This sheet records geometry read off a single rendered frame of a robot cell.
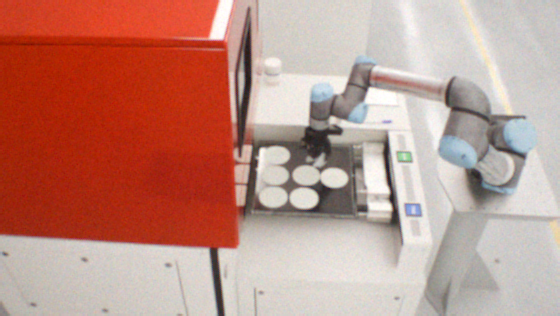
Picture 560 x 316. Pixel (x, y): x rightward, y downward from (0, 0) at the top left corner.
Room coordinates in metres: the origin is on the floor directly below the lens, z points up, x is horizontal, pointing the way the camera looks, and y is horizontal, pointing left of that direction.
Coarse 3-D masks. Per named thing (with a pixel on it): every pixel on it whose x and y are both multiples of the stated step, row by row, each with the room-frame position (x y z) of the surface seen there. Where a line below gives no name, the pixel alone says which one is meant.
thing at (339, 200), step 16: (272, 144) 1.60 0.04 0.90; (288, 160) 1.51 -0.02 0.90; (304, 160) 1.51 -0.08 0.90; (336, 160) 1.52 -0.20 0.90; (320, 176) 1.43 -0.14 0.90; (256, 192) 1.34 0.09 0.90; (288, 192) 1.34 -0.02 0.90; (320, 192) 1.35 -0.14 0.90; (336, 192) 1.35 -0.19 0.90; (256, 208) 1.27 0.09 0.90; (272, 208) 1.27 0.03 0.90; (288, 208) 1.27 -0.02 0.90; (304, 208) 1.27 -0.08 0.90; (320, 208) 1.27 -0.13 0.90; (336, 208) 1.27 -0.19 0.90; (352, 208) 1.28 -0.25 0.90
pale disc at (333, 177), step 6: (330, 168) 1.47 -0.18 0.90; (336, 168) 1.47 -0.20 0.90; (324, 174) 1.44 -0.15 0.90; (330, 174) 1.44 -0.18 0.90; (336, 174) 1.44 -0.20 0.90; (342, 174) 1.44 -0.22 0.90; (324, 180) 1.41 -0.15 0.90; (330, 180) 1.41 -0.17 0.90; (336, 180) 1.41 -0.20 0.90; (342, 180) 1.41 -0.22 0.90; (330, 186) 1.38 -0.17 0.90; (336, 186) 1.38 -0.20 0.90
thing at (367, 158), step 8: (368, 160) 1.54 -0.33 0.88; (376, 160) 1.54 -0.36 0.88; (368, 168) 1.50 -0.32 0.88; (376, 168) 1.50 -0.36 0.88; (384, 168) 1.50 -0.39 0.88; (368, 176) 1.45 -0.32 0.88; (376, 176) 1.46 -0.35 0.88; (384, 176) 1.46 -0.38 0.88; (368, 184) 1.41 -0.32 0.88; (376, 184) 1.41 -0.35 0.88; (384, 184) 1.41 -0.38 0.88; (368, 200) 1.33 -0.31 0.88; (376, 200) 1.33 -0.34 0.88; (384, 200) 1.33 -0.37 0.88; (368, 216) 1.26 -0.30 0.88; (376, 216) 1.26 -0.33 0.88; (384, 216) 1.26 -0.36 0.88
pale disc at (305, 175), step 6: (300, 168) 1.47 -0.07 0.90; (306, 168) 1.47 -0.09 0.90; (312, 168) 1.47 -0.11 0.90; (294, 174) 1.44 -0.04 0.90; (300, 174) 1.44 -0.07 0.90; (306, 174) 1.44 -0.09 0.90; (312, 174) 1.44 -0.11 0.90; (318, 174) 1.44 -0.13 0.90; (300, 180) 1.41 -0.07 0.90; (306, 180) 1.41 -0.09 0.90; (312, 180) 1.41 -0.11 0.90
